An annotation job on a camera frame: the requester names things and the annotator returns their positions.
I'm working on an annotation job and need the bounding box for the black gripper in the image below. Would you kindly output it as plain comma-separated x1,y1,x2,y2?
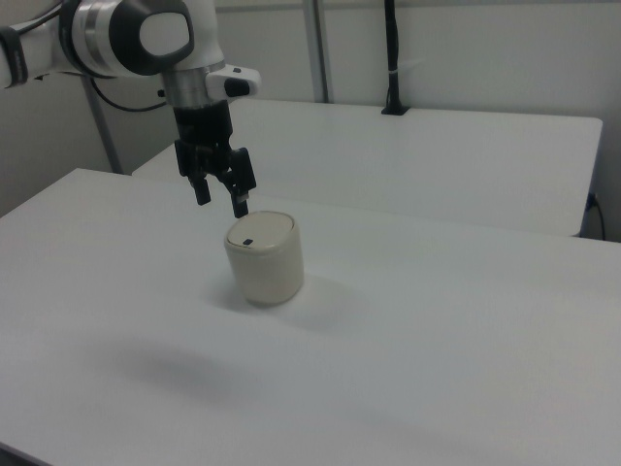
173,100,257,218

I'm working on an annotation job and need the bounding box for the cream round trash bin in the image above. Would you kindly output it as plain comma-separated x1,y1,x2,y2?
223,210,306,307

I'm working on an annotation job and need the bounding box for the white side table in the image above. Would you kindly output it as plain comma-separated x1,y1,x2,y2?
131,98,605,238

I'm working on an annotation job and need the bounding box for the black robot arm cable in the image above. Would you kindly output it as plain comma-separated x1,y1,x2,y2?
89,76,169,113

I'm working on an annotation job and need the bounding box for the thin grey metal post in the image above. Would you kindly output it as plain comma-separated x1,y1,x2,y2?
80,75,122,175

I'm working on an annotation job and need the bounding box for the grey aluminium partition post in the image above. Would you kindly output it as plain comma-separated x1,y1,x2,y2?
304,0,336,104

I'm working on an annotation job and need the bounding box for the black camera pole with base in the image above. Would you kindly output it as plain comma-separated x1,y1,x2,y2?
380,0,411,117

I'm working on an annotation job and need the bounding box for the black cable at table edge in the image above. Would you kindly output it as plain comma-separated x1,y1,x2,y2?
586,191,606,240

